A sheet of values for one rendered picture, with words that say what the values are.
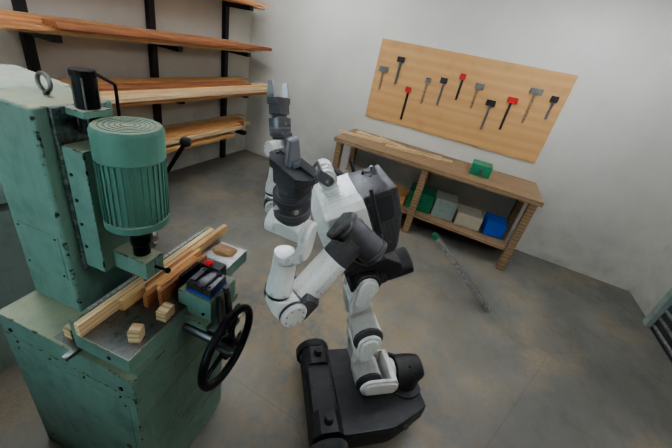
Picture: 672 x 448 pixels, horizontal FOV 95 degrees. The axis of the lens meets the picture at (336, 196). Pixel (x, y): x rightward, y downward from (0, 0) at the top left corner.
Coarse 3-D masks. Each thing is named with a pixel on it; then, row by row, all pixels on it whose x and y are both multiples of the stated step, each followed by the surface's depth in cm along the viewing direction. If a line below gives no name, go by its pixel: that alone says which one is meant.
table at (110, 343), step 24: (216, 240) 142; (240, 264) 138; (120, 312) 101; (144, 312) 102; (96, 336) 92; (120, 336) 93; (144, 336) 95; (168, 336) 102; (120, 360) 89; (144, 360) 94
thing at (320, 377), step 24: (312, 360) 173; (336, 360) 180; (408, 360) 167; (312, 384) 163; (336, 384) 167; (408, 384) 165; (312, 408) 153; (336, 408) 154; (360, 408) 159; (384, 408) 161; (408, 408) 163; (312, 432) 145; (336, 432) 144; (360, 432) 149; (384, 432) 153
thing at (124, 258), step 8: (120, 248) 102; (128, 248) 103; (120, 256) 101; (128, 256) 100; (136, 256) 101; (144, 256) 101; (152, 256) 102; (160, 256) 104; (120, 264) 103; (128, 264) 101; (136, 264) 100; (144, 264) 99; (152, 264) 101; (160, 264) 105; (136, 272) 102; (144, 272) 100; (152, 272) 103
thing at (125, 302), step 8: (224, 224) 147; (216, 232) 141; (224, 232) 147; (208, 240) 136; (192, 248) 128; (200, 248) 132; (168, 264) 118; (136, 288) 105; (144, 288) 107; (128, 296) 102; (136, 296) 104; (120, 304) 100; (128, 304) 102
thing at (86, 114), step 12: (72, 72) 79; (84, 72) 80; (72, 84) 81; (84, 84) 81; (96, 84) 84; (84, 96) 82; (96, 96) 84; (72, 108) 83; (84, 108) 83; (96, 108) 85; (108, 108) 88; (84, 120) 85; (84, 132) 86
